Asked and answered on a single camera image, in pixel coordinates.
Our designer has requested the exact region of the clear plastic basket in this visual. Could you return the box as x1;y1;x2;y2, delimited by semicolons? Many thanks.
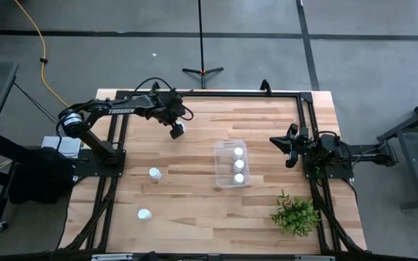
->
213;140;251;190

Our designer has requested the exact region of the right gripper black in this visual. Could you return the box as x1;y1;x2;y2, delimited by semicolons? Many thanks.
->
269;125;317;168

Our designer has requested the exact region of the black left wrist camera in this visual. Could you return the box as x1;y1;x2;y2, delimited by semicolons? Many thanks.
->
169;123;185;141

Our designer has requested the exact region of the yellow cable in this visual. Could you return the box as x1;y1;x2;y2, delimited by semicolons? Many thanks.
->
12;0;71;109

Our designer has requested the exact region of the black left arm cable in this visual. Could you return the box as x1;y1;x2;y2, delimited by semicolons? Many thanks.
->
132;76;176;98

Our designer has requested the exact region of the black aluminium rig frame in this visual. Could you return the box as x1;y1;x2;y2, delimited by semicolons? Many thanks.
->
58;88;368;254

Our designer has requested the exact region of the silver metal bracket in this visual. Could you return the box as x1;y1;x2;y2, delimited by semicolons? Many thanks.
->
91;253;134;261

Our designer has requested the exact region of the green artificial plant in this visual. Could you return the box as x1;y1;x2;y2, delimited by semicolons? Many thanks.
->
270;188;321;239

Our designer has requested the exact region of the white box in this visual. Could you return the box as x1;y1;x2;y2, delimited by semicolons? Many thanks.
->
41;135;83;160

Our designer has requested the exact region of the black frame clamp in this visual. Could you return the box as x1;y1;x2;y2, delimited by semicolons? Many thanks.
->
260;78;273;96

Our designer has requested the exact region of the black tripod stand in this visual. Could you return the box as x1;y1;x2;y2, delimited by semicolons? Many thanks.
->
181;0;225;90

